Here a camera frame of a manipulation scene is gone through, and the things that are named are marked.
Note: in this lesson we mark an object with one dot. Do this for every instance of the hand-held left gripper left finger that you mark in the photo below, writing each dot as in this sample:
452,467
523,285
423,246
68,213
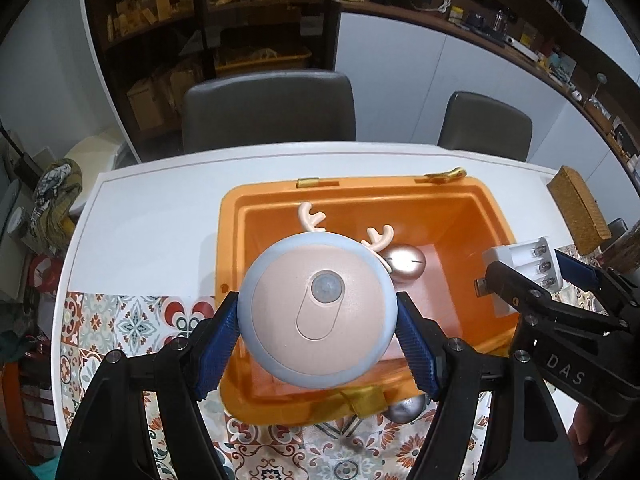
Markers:
222,342

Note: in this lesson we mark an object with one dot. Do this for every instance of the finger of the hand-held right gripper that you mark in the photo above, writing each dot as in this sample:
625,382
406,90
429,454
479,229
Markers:
577,267
520,295

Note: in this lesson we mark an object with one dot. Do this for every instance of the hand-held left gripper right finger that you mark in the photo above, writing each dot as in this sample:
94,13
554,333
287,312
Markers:
412,352

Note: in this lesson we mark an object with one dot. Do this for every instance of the white battery charger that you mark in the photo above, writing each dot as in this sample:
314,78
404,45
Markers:
522,255

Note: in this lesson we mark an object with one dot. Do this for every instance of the round antlered night light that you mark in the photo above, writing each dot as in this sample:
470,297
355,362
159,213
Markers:
315,320

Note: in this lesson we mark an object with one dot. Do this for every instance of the orange plastic storage box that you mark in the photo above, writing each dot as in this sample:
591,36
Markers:
350,205

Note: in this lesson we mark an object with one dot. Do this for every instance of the silver computer mouse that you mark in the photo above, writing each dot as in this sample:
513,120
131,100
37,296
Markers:
406,408

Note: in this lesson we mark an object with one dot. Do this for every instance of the woven wicker box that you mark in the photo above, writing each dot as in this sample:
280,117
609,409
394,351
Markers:
577,210

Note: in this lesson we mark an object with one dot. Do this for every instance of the rose gold computer mouse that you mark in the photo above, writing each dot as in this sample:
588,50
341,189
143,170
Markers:
407,262

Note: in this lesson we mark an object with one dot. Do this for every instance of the yellow ribbon tag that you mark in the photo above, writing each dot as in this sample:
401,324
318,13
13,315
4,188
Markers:
444,175

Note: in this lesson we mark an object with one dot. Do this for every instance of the narrow grey chair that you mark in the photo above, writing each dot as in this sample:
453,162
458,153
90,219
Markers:
485,127

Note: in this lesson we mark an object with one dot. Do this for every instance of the short yellow ribbon strip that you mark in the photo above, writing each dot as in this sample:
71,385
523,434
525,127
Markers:
308,182

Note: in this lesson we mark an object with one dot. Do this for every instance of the red white bag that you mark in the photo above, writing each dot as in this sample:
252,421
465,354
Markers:
45,277

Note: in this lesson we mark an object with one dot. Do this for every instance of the yellow patterned cloth bag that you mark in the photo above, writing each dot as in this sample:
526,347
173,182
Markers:
52,200

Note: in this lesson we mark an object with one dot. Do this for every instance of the white bin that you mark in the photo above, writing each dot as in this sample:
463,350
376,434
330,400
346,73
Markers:
100,150

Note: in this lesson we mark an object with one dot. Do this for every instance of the wide grey chair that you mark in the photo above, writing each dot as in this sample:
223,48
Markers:
270,110

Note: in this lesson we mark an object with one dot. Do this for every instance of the cardboard box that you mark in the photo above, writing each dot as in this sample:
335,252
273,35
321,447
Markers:
145,105

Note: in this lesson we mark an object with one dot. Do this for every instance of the dark wooden shelf unit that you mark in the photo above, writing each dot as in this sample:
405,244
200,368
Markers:
200,25

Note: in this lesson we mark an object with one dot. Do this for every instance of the dark wooden wall counter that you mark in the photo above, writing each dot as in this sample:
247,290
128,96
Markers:
500,35

